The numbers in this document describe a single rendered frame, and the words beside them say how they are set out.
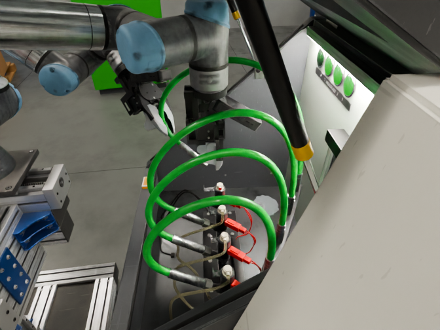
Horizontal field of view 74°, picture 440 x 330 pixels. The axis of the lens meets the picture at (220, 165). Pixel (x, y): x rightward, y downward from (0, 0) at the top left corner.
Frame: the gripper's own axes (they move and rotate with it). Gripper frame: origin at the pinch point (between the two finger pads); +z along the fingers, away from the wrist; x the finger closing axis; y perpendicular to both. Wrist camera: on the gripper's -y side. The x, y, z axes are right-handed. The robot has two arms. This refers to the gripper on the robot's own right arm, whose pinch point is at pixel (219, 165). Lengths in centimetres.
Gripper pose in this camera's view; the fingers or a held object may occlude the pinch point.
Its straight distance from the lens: 70.5
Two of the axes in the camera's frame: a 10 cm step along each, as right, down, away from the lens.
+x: 0.6, 6.2, -7.8
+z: 0.0, 7.9, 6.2
